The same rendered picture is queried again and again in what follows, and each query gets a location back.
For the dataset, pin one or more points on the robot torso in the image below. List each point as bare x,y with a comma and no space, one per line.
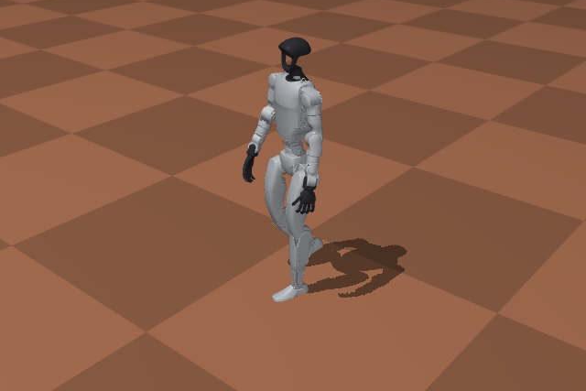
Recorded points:
291,120

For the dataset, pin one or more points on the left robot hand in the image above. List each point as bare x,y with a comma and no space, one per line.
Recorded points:
307,197

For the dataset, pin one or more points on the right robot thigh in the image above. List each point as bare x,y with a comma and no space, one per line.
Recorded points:
275,190

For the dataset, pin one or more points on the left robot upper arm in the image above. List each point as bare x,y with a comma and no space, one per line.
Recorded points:
311,99

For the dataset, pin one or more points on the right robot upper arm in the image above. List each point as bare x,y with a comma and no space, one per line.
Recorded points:
268,112

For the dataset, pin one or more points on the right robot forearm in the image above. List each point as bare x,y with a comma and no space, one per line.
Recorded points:
260,134

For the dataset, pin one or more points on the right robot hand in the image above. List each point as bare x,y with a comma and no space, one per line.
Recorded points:
249,162

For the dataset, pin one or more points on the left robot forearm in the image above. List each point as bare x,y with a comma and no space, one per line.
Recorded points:
313,159

